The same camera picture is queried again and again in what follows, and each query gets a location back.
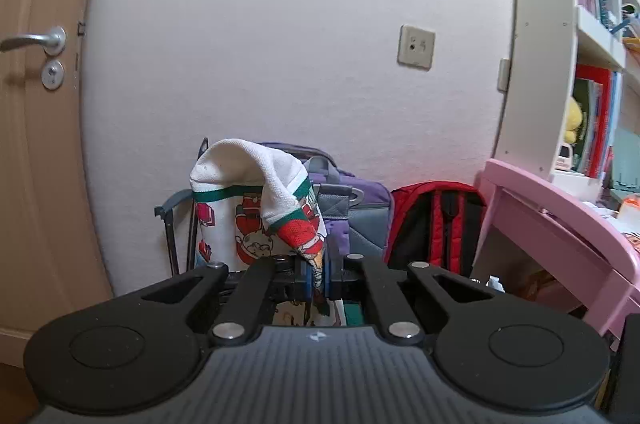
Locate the black object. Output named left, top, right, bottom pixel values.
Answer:
left=607, top=311, right=640, bottom=424

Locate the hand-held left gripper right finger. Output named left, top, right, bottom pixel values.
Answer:
left=320, top=254, right=493, bottom=342

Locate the purple and grey bag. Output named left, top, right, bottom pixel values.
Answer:
left=260, top=141, right=396, bottom=267

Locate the white bookshelf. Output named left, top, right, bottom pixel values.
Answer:
left=492, top=0, right=640, bottom=185

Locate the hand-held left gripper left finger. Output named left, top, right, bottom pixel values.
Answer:
left=141, top=257, right=313, bottom=342

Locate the red and black backpack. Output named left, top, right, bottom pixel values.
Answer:
left=385, top=181, right=488, bottom=277

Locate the yellow plush toy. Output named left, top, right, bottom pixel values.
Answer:
left=564, top=98, right=584, bottom=143

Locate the white toy car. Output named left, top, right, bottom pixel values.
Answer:
left=552, top=143, right=575, bottom=173

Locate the wooden door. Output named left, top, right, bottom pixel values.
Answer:
left=0, top=0, right=117, bottom=341

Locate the printed white cloth bag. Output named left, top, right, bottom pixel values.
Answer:
left=189, top=137, right=346, bottom=330

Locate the silver door lock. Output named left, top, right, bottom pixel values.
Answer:
left=41, top=60, right=66, bottom=91

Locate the row of red books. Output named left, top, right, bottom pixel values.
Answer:
left=572, top=64, right=624, bottom=178

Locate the silver door handle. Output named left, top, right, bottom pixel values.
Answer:
left=0, top=27, right=67, bottom=55

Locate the beige wall socket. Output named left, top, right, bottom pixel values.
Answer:
left=397, top=23, right=436, bottom=70

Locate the pink desk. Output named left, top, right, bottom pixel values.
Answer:
left=472, top=158, right=640, bottom=340

